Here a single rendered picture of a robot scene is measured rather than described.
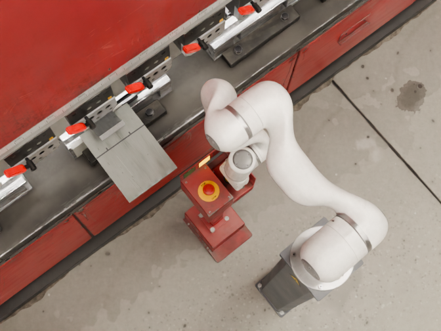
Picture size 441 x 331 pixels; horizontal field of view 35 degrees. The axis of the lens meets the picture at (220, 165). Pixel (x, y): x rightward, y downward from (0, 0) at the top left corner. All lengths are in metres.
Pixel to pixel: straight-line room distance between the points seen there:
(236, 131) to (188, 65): 0.75
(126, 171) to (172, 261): 1.02
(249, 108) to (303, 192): 0.24
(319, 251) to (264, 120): 0.34
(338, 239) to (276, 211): 1.47
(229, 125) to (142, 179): 0.54
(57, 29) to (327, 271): 0.83
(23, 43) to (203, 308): 1.82
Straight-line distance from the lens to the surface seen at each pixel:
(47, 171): 2.33
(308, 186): 1.71
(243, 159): 2.11
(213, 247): 3.00
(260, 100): 1.71
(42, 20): 1.51
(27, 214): 2.32
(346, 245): 1.71
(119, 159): 2.18
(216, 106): 1.76
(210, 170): 2.38
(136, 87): 2.01
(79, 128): 1.99
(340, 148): 3.28
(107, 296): 3.12
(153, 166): 2.16
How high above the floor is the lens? 3.08
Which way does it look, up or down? 75 degrees down
